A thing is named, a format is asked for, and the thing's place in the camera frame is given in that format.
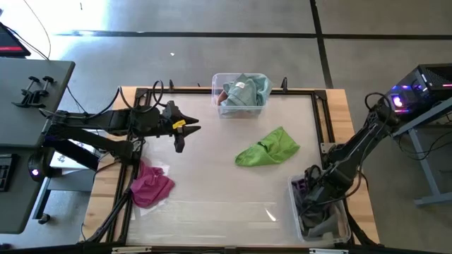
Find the magenta towel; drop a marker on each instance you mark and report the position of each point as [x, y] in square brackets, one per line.
[150, 190]

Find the pink towel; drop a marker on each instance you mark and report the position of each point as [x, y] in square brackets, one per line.
[220, 99]

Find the light green towel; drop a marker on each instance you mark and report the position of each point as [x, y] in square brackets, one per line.
[272, 150]

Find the black computer mouse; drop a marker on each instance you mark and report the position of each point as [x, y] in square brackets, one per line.
[35, 171]

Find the translucent white table mat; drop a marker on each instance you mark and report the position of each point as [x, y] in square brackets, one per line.
[219, 211]

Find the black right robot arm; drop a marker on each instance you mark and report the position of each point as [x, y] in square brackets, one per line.
[356, 144]

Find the dark gray towel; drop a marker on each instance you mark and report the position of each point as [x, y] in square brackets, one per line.
[325, 228]

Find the pale teal towel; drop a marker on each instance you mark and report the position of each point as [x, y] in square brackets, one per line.
[247, 93]

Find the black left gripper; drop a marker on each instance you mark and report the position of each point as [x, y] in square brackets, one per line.
[166, 123]

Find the gray desk leg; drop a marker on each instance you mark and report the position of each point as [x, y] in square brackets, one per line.
[67, 181]

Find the white metal bracket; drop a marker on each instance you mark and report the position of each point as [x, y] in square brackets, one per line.
[328, 251]
[130, 250]

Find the clear plastic bin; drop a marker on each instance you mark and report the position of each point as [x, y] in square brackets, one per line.
[215, 79]
[346, 229]

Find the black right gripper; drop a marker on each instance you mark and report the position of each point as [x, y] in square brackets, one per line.
[328, 192]

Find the black table frame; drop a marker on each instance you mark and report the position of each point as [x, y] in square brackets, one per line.
[190, 91]

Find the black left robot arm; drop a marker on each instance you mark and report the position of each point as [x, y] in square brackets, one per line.
[106, 120]

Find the white paper sheet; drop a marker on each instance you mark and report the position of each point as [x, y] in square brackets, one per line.
[61, 160]

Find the black keyboard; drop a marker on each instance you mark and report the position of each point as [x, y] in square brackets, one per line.
[5, 173]

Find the purple towel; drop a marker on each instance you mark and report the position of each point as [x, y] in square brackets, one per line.
[299, 185]

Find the black screw clamp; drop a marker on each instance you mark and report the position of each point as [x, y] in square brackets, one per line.
[24, 100]
[39, 94]

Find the black computer tower with lights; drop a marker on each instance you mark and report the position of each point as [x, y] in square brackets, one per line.
[434, 81]

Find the dark diagonal support bar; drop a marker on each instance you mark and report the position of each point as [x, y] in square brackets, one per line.
[74, 153]

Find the gray desk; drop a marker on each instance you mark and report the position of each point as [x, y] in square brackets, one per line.
[31, 116]

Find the gray side table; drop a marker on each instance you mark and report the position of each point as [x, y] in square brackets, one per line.
[427, 169]

